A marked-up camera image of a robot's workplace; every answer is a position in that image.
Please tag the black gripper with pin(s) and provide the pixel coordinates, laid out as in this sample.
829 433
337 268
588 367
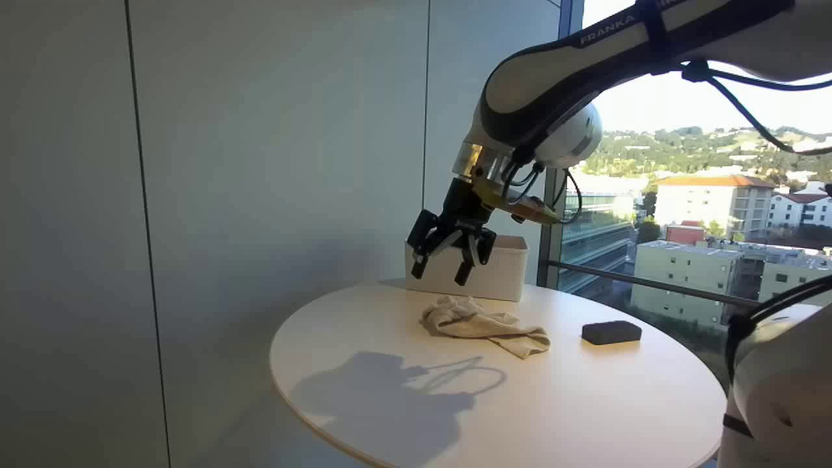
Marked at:
469 209

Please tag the beige shirt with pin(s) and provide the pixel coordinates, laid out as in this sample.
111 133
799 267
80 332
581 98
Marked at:
478 327

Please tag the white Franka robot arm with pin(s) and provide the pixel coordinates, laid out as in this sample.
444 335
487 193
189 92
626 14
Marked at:
555 69

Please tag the white open box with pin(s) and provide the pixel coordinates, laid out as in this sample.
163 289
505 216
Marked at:
508 268

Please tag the glass office building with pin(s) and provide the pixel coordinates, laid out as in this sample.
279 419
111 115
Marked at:
600 244

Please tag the black rectangular block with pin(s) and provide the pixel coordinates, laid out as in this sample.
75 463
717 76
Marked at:
613 332

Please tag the dark window railing bar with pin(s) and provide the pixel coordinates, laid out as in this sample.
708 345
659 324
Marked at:
659 284

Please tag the beige low building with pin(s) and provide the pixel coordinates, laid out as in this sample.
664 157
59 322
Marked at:
686 268

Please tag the white building orange roof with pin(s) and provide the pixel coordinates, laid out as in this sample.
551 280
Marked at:
694 201

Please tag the yellow wrist camera mount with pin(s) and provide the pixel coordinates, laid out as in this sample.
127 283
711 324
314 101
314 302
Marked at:
529 209

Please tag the blue window frame post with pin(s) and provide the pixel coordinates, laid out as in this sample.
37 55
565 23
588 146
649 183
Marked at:
569 16

